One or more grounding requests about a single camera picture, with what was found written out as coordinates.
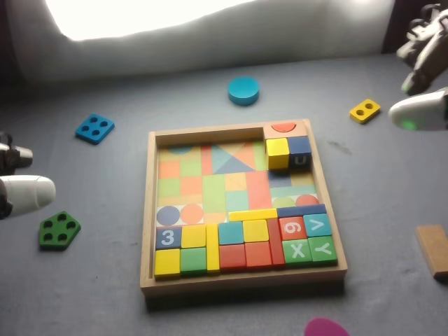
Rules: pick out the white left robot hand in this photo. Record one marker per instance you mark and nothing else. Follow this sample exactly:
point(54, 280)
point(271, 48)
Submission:
point(28, 194)

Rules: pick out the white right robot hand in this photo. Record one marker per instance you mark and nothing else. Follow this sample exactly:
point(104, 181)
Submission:
point(423, 110)

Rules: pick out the dark blue U cube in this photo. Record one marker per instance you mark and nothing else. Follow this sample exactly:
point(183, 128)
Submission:
point(300, 148)

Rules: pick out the yellow cube block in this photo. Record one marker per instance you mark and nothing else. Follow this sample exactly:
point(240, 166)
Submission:
point(278, 152)

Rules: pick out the wooden block with red shape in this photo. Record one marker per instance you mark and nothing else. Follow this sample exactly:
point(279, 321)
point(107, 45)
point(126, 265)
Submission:
point(285, 129)

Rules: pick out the green five-hole pentagon piece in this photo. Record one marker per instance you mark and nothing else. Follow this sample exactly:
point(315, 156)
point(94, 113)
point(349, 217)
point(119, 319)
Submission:
point(59, 231)

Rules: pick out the yellow two-hole piece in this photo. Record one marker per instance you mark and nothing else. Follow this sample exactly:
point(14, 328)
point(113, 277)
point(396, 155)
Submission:
point(365, 111)

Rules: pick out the grey table cloth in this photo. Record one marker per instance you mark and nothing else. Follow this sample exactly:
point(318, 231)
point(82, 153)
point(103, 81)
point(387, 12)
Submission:
point(87, 175)

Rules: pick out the blue four-hole square piece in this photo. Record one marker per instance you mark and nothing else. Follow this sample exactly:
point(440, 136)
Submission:
point(94, 129)

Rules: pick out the wooden puzzle tray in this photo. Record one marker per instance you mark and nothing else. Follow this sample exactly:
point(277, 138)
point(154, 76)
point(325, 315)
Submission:
point(147, 210)

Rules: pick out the plain wooden plank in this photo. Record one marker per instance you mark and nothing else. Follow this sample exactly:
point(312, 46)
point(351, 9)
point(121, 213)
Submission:
point(434, 250)

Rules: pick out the teal round disc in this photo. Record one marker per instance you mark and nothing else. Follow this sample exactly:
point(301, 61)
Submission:
point(244, 90)

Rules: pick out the magenta round disc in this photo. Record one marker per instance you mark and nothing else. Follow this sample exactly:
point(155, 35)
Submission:
point(323, 329)

